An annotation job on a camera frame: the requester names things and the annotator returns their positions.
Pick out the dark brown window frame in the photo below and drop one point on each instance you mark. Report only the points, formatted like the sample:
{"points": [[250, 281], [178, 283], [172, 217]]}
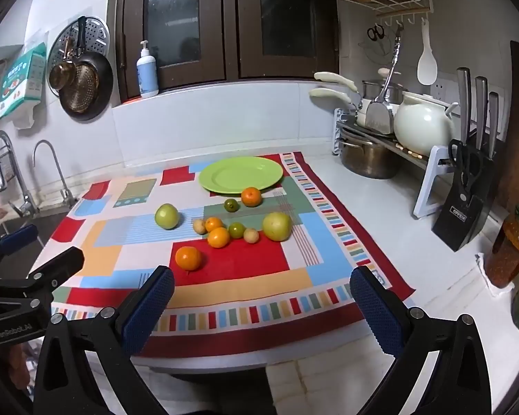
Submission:
{"points": [[231, 21]]}

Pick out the small orange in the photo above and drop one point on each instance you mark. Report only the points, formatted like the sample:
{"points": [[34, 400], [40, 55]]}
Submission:
{"points": [[214, 223]]}

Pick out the black frying pan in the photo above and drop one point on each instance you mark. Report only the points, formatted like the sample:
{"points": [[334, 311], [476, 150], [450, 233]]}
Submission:
{"points": [[99, 73]]}

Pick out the green plate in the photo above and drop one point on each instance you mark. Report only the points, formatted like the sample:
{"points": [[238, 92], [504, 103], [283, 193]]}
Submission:
{"points": [[240, 173]]}

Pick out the white wall socket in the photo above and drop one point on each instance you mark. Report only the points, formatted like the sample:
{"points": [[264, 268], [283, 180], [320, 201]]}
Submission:
{"points": [[445, 90]]}

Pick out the kitchen sink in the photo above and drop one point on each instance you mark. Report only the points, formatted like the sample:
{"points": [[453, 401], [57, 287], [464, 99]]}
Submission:
{"points": [[47, 224]]}

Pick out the colourful patterned tablecloth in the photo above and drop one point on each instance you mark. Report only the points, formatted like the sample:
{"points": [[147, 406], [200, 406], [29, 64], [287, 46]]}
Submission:
{"points": [[251, 276]]}

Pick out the white ceramic pot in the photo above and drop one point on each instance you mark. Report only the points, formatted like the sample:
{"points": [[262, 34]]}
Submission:
{"points": [[421, 125]]}

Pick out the hanging black scissors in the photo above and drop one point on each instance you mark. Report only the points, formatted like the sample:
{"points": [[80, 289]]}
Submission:
{"points": [[375, 32]]}

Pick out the large orange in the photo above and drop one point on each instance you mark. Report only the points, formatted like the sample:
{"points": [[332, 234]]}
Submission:
{"points": [[251, 196]]}

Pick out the yellow-green apple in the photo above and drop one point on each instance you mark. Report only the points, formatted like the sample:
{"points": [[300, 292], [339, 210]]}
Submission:
{"points": [[277, 227]]}

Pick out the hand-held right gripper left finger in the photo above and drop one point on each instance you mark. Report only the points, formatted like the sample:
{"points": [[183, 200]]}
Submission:
{"points": [[149, 309]]}

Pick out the black kitchen scissors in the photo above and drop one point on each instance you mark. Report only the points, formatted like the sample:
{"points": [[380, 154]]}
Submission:
{"points": [[469, 160]]}

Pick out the green and white tissue pack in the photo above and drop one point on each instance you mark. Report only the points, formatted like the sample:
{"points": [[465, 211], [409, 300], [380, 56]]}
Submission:
{"points": [[21, 80]]}

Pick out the blue pump soap bottle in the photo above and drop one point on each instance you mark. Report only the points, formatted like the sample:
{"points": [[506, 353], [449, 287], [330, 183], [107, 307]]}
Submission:
{"points": [[148, 75]]}

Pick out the white rice spoon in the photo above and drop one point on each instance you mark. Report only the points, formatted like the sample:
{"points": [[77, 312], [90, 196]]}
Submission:
{"points": [[427, 67]]}

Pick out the small yellowish fruit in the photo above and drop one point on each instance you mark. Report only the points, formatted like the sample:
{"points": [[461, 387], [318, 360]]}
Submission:
{"points": [[199, 226], [251, 235]]}

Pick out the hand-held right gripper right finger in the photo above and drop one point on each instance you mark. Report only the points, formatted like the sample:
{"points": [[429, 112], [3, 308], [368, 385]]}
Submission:
{"points": [[376, 311]]}

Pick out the green apple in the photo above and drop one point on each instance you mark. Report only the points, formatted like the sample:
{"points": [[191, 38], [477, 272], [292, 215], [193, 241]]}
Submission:
{"points": [[167, 216]]}

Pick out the small green citrus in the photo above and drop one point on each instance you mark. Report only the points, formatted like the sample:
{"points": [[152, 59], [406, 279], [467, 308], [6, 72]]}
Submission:
{"points": [[230, 205], [236, 230]]}

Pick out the black knife block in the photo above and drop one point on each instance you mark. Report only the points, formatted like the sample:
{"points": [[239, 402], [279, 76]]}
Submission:
{"points": [[460, 216]]}

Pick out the tall chrome faucet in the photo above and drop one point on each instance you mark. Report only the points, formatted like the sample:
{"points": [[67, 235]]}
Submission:
{"points": [[24, 207]]}

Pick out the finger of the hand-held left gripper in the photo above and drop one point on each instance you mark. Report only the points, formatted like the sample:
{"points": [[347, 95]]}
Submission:
{"points": [[60, 263], [19, 237]]}

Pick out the perforated steel steamer plate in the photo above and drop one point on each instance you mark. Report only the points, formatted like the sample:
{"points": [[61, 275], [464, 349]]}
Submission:
{"points": [[96, 34]]}

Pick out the steel pot with lid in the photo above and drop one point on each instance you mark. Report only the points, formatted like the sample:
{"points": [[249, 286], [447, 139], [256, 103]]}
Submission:
{"points": [[372, 90]]}

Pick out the small copper pot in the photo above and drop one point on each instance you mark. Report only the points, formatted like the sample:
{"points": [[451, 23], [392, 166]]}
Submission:
{"points": [[60, 75]]}

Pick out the chili sauce jar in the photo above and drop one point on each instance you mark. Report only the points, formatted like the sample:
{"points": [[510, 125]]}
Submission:
{"points": [[508, 250]]}

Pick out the thin chrome faucet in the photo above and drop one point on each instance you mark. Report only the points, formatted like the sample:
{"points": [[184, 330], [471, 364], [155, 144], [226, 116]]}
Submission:
{"points": [[69, 199]]}

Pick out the white and steel dish rack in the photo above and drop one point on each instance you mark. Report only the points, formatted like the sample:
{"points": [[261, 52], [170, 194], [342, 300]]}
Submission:
{"points": [[428, 181]]}

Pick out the steel spatula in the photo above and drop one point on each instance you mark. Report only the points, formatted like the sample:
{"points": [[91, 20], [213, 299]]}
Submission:
{"points": [[378, 116]]}

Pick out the large steel pot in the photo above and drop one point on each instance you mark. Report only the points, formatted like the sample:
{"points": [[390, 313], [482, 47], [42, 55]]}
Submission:
{"points": [[367, 160]]}

